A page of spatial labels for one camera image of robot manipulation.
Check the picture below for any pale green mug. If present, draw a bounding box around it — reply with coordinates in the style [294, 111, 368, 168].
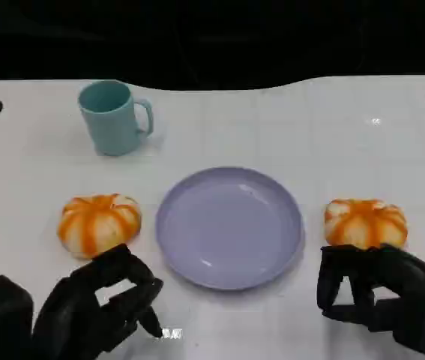
[77, 79, 156, 157]

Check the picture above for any lilac plate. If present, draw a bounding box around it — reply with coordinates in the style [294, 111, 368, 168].
[154, 166, 306, 292]

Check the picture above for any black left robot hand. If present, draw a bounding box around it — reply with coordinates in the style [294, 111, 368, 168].
[31, 242, 165, 360]

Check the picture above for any orange white toy bread roll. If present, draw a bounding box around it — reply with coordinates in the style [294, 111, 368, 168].
[56, 193, 142, 260]
[323, 197, 409, 251]

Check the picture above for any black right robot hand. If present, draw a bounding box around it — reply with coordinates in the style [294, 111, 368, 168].
[316, 242, 425, 360]

